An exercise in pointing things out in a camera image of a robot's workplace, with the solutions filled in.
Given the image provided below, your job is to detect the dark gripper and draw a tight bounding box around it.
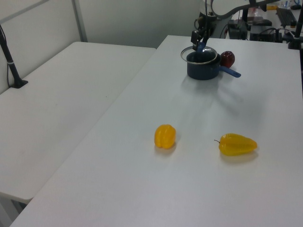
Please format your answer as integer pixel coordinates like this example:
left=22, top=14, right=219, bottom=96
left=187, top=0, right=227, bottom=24
left=190, top=14, right=215, bottom=51

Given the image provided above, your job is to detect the glass lid with blue knob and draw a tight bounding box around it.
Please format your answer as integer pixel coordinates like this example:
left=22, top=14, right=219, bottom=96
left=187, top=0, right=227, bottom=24
left=180, top=42, right=218, bottom=65

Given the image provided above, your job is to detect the dark red apple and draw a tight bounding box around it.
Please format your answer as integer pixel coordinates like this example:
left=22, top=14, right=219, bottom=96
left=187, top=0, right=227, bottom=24
left=220, top=50, right=236, bottom=68

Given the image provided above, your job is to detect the black electronics box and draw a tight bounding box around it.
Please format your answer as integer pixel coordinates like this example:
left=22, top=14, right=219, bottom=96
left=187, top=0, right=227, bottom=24
left=226, top=19, right=249, bottom=40
left=250, top=24, right=283, bottom=43

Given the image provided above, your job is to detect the black keyboard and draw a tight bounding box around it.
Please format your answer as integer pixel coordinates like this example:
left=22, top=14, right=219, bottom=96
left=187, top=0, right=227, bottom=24
left=276, top=8, right=297, bottom=27

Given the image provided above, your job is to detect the yellow bell pepper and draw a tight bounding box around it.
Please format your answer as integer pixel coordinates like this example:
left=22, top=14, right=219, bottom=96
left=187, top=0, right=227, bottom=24
left=154, top=124, right=177, bottom=150

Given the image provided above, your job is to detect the yellow star fruit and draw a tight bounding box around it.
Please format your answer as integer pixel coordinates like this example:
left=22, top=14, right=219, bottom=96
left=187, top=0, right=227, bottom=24
left=214, top=133, right=258, bottom=157

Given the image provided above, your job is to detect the black saucepan with blue handle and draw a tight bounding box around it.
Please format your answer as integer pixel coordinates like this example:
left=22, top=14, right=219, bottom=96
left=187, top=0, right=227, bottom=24
left=186, top=51, right=242, bottom=81

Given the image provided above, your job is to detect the black camera stand pole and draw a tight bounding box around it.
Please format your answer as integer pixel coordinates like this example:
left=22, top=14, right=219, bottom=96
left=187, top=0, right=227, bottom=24
left=287, top=6, right=303, bottom=51

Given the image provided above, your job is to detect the grey partition frame post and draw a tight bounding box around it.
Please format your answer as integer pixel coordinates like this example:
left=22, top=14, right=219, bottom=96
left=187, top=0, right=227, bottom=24
left=71, top=0, right=89, bottom=43

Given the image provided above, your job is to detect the black camera pole with base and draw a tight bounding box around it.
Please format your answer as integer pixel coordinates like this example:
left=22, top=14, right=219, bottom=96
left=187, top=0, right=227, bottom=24
left=0, top=23, right=29, bottom=89

